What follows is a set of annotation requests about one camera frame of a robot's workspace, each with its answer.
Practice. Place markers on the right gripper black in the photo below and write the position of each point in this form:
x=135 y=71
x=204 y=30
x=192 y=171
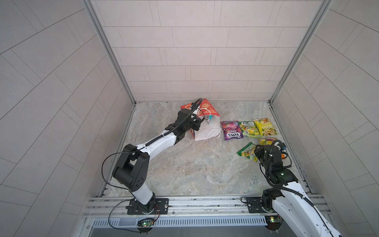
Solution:
x=261 y=149

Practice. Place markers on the left circuit board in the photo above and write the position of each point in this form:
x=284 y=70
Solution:
x=146 y=223

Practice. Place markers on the right circuit board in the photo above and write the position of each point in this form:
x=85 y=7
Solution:
x=273 y=222

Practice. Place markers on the aluminium mounting rail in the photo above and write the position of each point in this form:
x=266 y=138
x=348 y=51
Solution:
x=209 y=205

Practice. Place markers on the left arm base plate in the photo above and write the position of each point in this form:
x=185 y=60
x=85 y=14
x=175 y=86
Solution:
x=154 y=206

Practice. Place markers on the yellow snack packet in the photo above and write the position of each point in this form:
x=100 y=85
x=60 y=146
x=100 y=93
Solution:
x=265 y=127

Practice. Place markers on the purple snack packet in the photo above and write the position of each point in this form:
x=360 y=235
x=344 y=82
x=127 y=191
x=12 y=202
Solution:
x=231 y=130

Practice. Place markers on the teal snack packet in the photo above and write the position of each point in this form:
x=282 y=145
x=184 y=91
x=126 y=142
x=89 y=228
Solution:
x=208 y=118

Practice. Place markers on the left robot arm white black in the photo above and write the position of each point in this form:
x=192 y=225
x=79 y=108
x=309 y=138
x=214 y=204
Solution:
x=132 y=166

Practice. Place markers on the red paper gift bag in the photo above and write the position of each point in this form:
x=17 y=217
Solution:
x=207 y=130

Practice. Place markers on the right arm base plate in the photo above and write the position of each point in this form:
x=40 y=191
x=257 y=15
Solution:
x=255 y=205

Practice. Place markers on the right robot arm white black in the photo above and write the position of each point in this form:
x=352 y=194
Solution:
x=286 y=196

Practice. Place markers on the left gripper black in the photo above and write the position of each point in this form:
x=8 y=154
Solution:
x=196 y=120

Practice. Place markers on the circuit board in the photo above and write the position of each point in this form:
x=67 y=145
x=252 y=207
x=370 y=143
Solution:
x=273 y=222
x=146 y=223

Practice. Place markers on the lime green snack packet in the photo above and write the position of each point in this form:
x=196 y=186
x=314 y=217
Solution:
x=248 y=152

